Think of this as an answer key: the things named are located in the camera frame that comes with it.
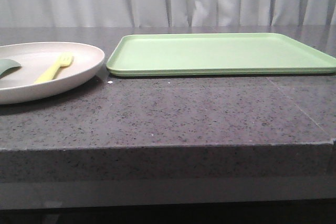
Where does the yellow plastic fork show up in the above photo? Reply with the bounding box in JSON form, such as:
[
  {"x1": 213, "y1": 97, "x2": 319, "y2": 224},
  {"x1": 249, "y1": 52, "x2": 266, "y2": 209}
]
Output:
[{"x1": 34, "y1": 52, "x2": 74, "y2": 84}]

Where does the white round plate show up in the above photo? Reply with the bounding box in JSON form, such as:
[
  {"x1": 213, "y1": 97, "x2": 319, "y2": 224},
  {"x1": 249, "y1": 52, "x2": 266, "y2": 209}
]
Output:
[{"x1": 1, "y1": 42, "x2": 105, "y2": 104}]

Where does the light green serving tray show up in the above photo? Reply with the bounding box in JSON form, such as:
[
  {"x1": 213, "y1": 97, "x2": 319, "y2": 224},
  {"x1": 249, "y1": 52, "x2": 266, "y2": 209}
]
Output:
[{"x1": 106, "y1": 33, "x2": 335, "y2": 77}]

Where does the pale green plastic spoon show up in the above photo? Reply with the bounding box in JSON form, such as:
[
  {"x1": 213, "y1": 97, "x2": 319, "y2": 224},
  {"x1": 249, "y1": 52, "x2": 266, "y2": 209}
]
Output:
[{"x1": 1, "y1": 59, "x2": 22, "y2": 78}]

